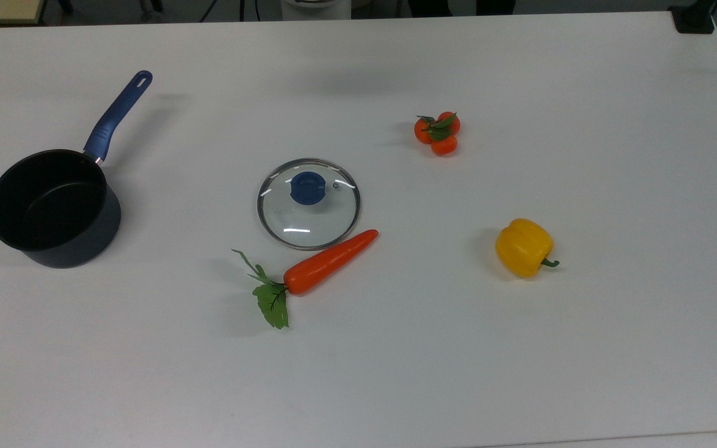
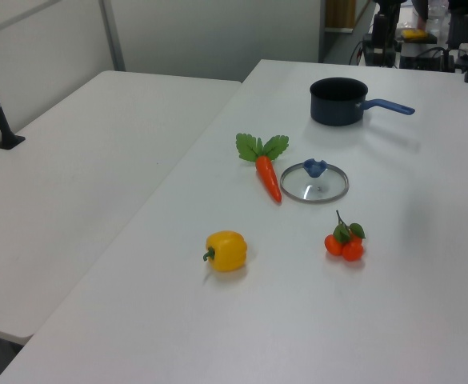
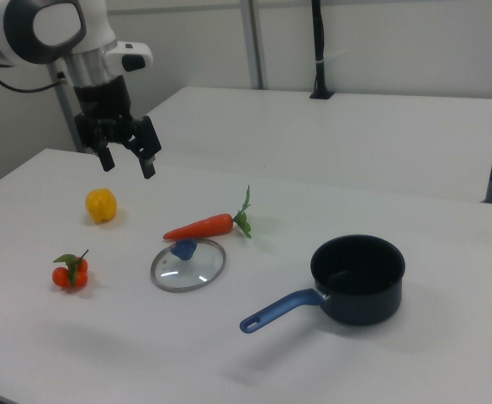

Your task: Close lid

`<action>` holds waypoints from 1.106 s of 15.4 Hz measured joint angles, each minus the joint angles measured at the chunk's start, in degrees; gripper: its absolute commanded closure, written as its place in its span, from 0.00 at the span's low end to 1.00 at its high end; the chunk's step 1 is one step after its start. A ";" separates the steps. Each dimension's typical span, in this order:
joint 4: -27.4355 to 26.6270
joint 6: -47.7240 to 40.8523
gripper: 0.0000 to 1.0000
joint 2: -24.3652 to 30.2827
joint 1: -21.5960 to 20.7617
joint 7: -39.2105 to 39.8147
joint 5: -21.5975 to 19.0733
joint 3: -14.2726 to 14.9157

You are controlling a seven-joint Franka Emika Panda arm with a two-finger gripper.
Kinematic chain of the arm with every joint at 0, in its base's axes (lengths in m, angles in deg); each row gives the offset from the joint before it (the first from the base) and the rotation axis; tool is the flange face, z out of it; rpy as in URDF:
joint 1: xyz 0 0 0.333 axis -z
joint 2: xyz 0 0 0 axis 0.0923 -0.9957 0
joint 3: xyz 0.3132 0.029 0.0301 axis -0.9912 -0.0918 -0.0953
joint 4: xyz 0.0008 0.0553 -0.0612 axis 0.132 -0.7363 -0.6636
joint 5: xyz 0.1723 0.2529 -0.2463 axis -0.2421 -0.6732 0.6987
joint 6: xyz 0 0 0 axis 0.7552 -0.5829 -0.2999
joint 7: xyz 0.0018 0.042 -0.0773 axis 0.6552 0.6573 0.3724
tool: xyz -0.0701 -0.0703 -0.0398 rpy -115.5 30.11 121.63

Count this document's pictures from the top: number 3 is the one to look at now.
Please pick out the yellow toy bell pepper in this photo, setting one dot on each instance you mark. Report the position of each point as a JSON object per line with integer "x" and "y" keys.
{"x": 100, "y": 204}

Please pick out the grey metal post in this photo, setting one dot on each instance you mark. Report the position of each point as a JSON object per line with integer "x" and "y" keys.
{"x": 65, "y": 109}

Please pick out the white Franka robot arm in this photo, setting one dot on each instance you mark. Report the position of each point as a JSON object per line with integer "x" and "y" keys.
{"x": 60, "y": 25}

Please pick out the glass lid with blue knob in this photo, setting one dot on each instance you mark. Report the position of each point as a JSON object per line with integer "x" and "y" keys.
{"x": 185, "y": 248}

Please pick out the black camera stand pole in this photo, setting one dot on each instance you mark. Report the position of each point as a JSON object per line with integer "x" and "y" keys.
{"x": 320, "y": 42}

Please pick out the orange toy carrot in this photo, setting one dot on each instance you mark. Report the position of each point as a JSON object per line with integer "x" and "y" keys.
{"x": 203, "y": 225}

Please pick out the aluminium frame post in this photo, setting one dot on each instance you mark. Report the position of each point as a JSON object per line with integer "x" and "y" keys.
{"x": 254, "y": 42}

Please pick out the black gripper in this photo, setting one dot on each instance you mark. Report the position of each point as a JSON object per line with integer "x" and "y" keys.
{"x": 104, "y": 105}

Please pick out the orange toy tangerine cluster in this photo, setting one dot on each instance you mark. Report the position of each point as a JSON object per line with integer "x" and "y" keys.
{"x": 60, "y": 275}

